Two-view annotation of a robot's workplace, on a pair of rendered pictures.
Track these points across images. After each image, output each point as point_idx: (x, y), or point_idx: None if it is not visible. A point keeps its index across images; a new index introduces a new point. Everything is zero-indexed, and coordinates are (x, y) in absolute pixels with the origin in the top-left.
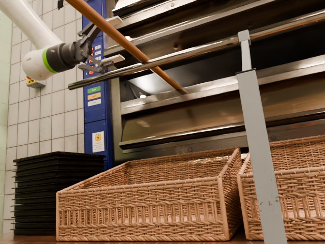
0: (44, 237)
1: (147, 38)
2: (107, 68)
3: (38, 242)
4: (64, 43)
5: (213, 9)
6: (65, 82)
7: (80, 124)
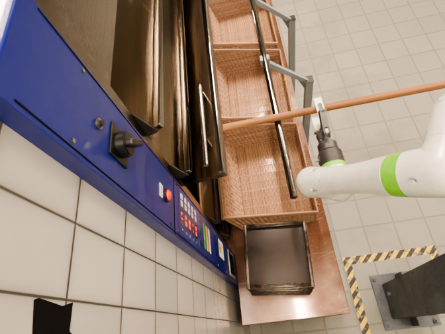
0: (309, 244)
1: (218, 109)
2: (314, 133)
3: (322, 230)
4: (334, 147)
5: (164, 30)
6: (189, 313)
7: (210, 282)
